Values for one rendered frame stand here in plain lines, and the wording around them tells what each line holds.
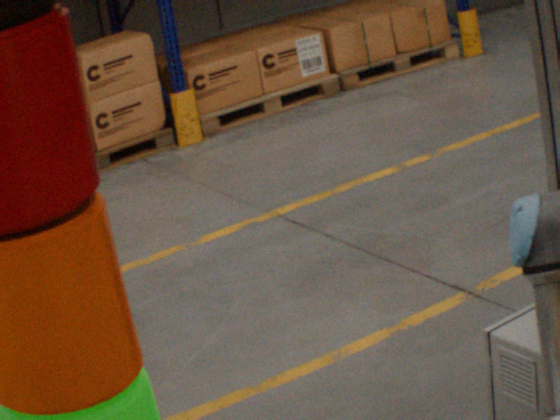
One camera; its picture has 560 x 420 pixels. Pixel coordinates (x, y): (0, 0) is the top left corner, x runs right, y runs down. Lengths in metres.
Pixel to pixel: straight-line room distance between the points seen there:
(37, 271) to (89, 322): 0.02
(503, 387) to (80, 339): 2.25
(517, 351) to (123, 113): 6.40
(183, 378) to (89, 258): 5.01
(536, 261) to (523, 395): 0.56
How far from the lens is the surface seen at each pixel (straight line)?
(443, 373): 4.97
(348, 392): 4.95
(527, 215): 1.99
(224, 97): 8.99
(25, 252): 0.31
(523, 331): 2.51
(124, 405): 0.34
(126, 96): 8.61
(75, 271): 0.32
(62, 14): 0.31
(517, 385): 2.50
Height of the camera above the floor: 2.37
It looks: 19 degrees down
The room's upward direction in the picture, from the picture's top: 10 degrees counter-clockwise
